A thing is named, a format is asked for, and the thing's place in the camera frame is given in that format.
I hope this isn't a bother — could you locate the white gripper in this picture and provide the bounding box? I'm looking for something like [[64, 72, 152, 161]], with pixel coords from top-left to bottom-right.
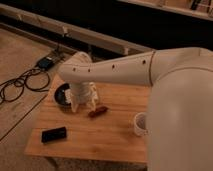
[[70, 82, 99, 112]]

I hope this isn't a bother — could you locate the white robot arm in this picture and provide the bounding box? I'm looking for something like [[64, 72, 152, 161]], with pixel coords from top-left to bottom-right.
[[59, 47, 213, 171]]

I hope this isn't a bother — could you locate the white object on plate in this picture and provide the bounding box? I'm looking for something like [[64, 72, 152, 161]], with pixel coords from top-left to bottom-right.
[[65, 89, 71, 103]]

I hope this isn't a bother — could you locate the brown sausage-shaped object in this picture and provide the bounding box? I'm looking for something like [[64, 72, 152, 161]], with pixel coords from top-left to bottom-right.
[[88, 106, 108, 118]]

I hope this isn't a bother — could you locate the black round plate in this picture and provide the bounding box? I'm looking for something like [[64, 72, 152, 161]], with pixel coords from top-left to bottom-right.
[[54, 83, 71, 106]]

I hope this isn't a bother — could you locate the black rectangular remote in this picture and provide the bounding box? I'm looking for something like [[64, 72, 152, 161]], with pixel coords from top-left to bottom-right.
[[41, 127, 67, 143]]

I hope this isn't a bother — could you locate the wooden table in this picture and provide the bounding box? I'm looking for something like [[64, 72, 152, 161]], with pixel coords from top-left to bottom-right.
[[25, 77, 150, 163]]

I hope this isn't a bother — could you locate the black power adapter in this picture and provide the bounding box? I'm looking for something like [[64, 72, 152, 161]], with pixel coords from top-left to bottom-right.
[[36, 57, 54, 71]]

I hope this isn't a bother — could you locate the white plastic cup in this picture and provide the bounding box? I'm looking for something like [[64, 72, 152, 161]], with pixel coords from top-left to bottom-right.
[[134, 113, 148, 136]]

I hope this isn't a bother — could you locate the black coiled cable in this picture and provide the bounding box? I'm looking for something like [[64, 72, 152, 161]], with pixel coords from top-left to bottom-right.
[[0, 67, 52, 105]]

